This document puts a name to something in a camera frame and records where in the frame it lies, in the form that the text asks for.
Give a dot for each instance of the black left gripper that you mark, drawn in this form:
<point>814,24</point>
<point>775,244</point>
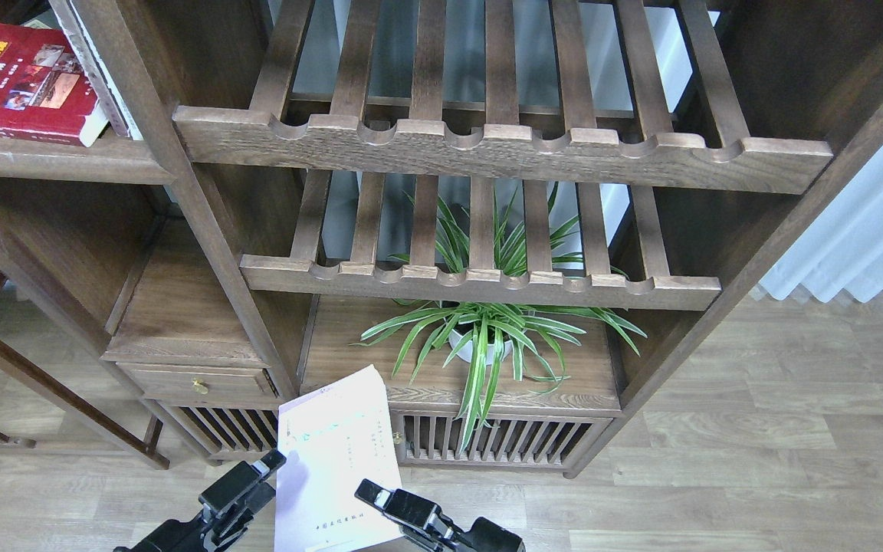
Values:
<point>230,505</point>

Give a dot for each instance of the dark wooden side furniture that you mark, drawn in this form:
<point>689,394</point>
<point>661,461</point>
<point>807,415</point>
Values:
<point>114,439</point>

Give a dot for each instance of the black yellow cover book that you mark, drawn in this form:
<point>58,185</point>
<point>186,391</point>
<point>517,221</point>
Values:
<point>45,20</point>

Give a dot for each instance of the brass drawer knob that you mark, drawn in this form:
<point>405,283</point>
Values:
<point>199,386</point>

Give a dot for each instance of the white pleated curtain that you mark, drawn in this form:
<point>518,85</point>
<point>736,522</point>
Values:
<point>841,252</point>

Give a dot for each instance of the white lavender book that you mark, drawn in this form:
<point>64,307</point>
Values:
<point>333,438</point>

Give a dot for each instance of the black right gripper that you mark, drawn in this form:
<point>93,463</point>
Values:
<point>422,522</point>

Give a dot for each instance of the green spider plant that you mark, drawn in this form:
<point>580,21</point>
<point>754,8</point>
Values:
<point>488,336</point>

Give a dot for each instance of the dark wooden bookshelf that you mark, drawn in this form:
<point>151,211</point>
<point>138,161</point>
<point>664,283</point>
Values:
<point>271,188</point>

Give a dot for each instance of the red cover book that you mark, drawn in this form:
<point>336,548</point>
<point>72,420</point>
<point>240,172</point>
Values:
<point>44,93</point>

